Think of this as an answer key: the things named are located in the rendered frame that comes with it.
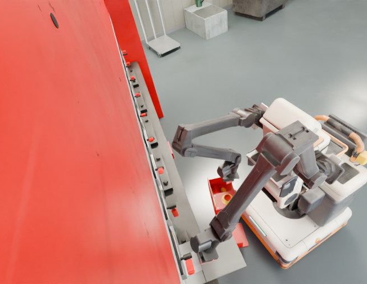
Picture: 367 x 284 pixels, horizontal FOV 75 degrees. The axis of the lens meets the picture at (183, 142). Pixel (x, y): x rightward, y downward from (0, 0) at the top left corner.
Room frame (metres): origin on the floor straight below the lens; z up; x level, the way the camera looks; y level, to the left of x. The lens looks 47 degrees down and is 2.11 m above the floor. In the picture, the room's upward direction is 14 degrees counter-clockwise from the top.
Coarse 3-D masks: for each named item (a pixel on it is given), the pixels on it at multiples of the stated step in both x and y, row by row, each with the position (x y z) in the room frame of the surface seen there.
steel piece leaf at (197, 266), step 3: (189, 252) 0.36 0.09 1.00; (192, 252) 0.35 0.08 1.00; (192, 255) 0.34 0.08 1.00; (195, 255) 0.34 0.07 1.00; (192, 258) 0.33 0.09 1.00; (195, 258) 0.33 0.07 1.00; (183, 261) 0.33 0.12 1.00; (195, 261) 0.31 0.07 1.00; (198, 261) 0.31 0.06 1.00; (195, 264) 0.30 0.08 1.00; (198, 264) 0.30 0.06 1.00; (195, 267) 0.29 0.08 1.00; (198, 267) 0.29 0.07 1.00; (201, 267) 0.28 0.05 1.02; (186, 270) 0.29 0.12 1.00; (195, 270) 0.28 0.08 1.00; (198, 270) 0.28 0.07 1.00
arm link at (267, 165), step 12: (264, 156) 0.40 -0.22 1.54; (288, 156) 0.35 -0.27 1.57; (264, 168) 0.37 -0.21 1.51; (276, 168) 0.35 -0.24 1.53; (288, 168) 0.34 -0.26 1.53; (252, 180) 0.37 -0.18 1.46; (264, 180) 0.36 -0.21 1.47; (240, 192) 0.37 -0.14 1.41; (252, 192) 0.35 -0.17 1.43; (228, 204) 0.37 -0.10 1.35; (240, 204) 0.34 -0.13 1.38; (216, 216) 0.37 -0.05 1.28; (228, 216) 0.34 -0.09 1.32; (216, 228) 0.34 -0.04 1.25; (228, 228) 0.32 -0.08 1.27
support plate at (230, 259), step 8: (232, 240) 0.36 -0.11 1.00; (184, 248) 0.38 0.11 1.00; (216, 248) 0.35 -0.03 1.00; (224, 248) 0.34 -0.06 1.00; (232, 248) 0.33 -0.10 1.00; (224, 256) 0.31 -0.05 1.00; (232, 256) 0.30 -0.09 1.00; (240, 256) 0.29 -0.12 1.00; (208, 264) 0.29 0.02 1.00; (216, 264) 0.28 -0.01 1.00; (224, 264) 0.28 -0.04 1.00; (232, 264) 0.27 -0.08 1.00; (240, 264) 0.26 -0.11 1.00; (200, 272) 0.27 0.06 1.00; (208, 272) 0.26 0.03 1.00; (216, 272) 0.26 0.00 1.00; (224, 272) 0.25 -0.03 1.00; (192, 280) 0.25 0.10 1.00; (200, 280) 0.24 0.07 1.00; (208, 280) 0.23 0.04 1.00
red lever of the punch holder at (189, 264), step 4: (184, 256) 0.26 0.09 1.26; (188, 256) 0.26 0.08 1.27; (192, 256) 0.26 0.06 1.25; (188, 260) 0.24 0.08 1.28; (188, 264) 0.23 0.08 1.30; (192, 264) 0.23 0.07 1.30; (188, 268) 0.21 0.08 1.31; (192, 268) 0.21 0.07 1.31; (188, 272) 0.20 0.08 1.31; (192, 272) 0.20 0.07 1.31
